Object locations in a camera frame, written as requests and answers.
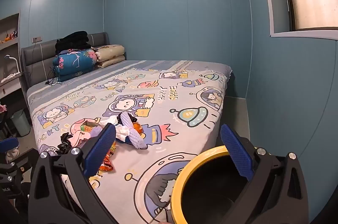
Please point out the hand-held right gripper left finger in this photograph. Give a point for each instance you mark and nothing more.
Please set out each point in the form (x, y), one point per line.
(101, 150)

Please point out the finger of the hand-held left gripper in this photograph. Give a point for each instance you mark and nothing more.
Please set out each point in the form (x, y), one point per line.
(9, 144)

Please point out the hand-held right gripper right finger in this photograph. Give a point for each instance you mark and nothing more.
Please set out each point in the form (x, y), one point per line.
(236, 152)

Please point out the orange snack packet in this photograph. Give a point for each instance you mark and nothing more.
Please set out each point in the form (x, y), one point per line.
(107, 160)

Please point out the green silver snack packet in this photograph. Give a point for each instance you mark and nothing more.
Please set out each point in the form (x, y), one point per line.
(89, 126)

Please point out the white tissue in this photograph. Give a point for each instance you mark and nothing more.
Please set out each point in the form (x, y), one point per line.
(121, 131)

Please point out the pink wrapper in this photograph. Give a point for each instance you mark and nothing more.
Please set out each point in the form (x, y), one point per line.
(78, 131)

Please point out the black plastic bag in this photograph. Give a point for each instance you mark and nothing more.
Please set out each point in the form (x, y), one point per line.
(64, 142)

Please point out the orange peel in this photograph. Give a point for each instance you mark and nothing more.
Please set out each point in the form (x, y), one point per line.
(137, 129)

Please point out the yellow-rimmed black trash can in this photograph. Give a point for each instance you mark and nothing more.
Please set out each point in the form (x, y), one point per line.
(184, 173)

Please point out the white shoe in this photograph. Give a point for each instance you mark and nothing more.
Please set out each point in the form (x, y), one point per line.
(13, 154)

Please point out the green waste bin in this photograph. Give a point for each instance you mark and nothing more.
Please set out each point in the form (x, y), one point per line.
(20, 123)

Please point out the white desk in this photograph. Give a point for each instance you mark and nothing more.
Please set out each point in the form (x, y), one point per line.
(10, 84)

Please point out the white desk lamp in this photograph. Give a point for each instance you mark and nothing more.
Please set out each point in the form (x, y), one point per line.
(16, 62)

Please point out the blue floral folded quilt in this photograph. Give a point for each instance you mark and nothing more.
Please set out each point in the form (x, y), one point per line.
(76, 62)

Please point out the grey padded headboard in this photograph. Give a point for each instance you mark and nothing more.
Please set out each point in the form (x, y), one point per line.
(37, 57)

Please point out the cartoon printed bed sheet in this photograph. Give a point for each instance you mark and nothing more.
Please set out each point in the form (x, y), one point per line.
(171, 86)

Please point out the beige folded quilt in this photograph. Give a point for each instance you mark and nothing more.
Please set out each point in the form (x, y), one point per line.
(111, 53)

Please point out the small shelf ornaments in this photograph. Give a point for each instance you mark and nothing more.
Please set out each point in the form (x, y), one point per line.
(10, 36)

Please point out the black clothing pile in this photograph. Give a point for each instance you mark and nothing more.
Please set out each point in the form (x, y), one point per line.
(72, 41)

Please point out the white wall shelf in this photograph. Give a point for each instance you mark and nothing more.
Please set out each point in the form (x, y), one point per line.
(10, 47)

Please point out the wall socket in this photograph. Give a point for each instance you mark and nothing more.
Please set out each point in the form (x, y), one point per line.
(37, 39)

